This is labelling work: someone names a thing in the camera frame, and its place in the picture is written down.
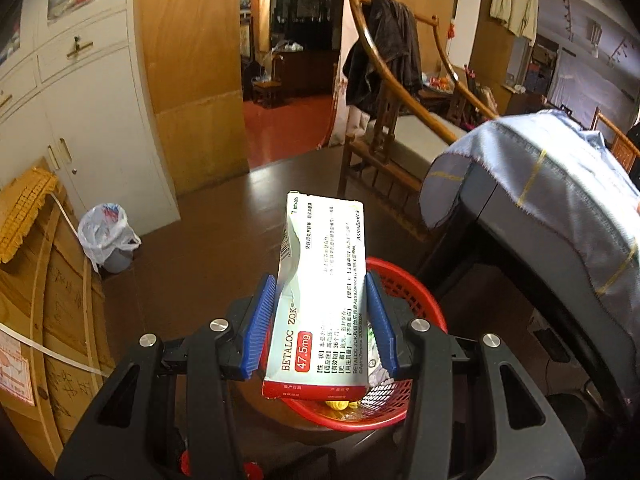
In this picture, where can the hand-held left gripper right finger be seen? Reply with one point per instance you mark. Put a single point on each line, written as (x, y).
(382, 330)

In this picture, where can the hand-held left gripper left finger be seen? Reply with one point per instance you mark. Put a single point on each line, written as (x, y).
(255, 340)

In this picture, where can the red plastic basket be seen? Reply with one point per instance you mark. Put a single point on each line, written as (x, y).
(415, 290)

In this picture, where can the orange and white medicine box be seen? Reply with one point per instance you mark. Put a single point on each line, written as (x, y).
(320, 285)

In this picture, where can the yellow plastic item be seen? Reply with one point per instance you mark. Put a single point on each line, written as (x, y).
(342, 404)

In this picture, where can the bin with white bag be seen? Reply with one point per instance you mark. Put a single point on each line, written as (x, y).
(105, 235)

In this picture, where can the large cardboard box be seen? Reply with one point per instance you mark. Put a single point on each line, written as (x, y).
(65, 310)

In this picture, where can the curved wooden armchair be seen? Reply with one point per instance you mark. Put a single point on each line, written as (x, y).
(380, 125)

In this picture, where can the blue striped tablecloth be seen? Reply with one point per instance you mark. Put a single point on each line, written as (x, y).
(550, 170)

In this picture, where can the small wooden stool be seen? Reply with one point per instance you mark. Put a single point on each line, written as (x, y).
(267, 92)

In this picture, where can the pile of oranges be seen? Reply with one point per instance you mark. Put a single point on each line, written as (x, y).
(441, 83)

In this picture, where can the dark jacket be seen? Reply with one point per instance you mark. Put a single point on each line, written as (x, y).
(390, 50)

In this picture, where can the white cabinet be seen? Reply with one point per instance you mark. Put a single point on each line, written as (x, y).
(90, 110)

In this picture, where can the carved wooden chair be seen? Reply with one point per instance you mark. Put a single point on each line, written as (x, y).
(622, 147)

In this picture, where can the dark display cabinet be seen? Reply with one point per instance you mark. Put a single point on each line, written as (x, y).
(305, 20)

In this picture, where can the white hanging sheet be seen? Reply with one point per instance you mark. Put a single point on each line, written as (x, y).
(590, 85)

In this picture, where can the beige hanging jacket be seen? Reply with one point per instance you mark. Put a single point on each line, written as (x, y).
(515, 2)

